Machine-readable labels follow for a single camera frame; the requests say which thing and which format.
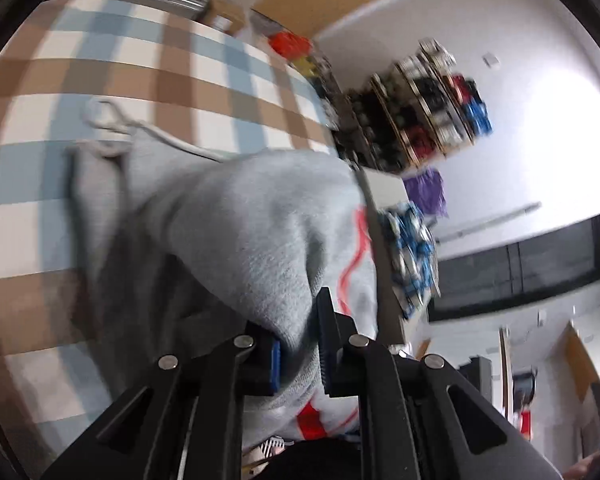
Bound metal mop pole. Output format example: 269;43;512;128
437;201;541;241

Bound grey storage ottoman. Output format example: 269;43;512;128
352;165;411;346

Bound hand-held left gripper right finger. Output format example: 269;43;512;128
317;287;563;480

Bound flat brown box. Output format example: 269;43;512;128
210;0;246;31

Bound person's dark pants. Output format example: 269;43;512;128
260;437;366;480

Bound grey hoodie with red print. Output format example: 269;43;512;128
67;100;381;453

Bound dark glass door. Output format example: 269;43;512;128
427;215;600;323

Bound blue plaid shirt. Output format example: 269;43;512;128
380;200;441;318

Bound wooden shoe rack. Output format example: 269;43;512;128
345;40;493;171

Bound purple plastic bag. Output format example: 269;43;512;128
402;167;448;218

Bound orange plastic bag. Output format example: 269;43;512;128
270;30;313;58

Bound plaid bed sheet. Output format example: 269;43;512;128
0;0;341;466

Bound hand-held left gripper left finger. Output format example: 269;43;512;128
40;320;281;480

